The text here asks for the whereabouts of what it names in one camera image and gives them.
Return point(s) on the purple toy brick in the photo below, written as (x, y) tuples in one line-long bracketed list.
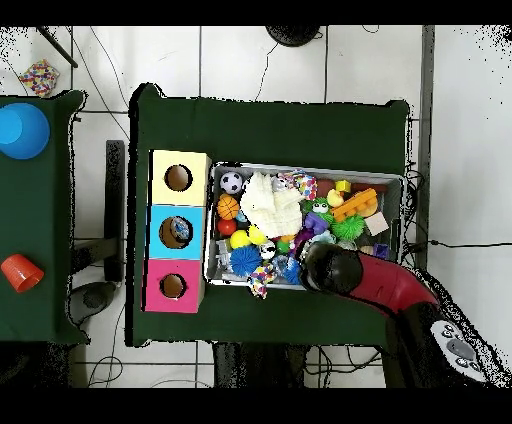
[(315, 223)]

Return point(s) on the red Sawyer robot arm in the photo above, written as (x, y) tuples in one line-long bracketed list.
[(376, 284)]

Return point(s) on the colourful patterned cloth pouch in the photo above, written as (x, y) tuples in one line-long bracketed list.
[(302, 185)]

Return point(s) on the clear plastic packet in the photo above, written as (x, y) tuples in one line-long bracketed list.
[(181, 229)]

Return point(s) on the green covered side table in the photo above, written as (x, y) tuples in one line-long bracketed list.
[(32, 200)]

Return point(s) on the red cup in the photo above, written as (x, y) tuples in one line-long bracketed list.
[(22, 273)]

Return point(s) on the small soccer ball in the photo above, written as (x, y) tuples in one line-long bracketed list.
[(231, 182)]

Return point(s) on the black round stand base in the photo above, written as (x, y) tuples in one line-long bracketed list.
[(293, 34)]

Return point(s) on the wooden box with three holes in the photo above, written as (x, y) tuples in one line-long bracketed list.
[(156, 240)]

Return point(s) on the dark green table cloth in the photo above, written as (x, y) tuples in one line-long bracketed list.
[(272, 128)]

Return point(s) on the small yellow ball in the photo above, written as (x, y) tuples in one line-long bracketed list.
[(240, 239)]

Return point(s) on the colourful spotted plush toy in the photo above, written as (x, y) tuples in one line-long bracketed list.
[(261, 281)]

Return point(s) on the blue bowl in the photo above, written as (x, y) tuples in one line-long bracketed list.
[(22, 130)]

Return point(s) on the orange toy brick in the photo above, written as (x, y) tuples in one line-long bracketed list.
[(355, 205)]

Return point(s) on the blue spiky ball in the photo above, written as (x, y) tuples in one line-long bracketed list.
[(246, 261)]

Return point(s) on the cream waffle cloth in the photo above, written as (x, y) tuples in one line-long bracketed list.
[(270, 204)]

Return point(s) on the shallow clear mesh bin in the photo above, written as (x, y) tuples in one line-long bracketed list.
[(210, 272)]

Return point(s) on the small orange basketball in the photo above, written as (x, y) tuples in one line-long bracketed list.
[(228, 207)]

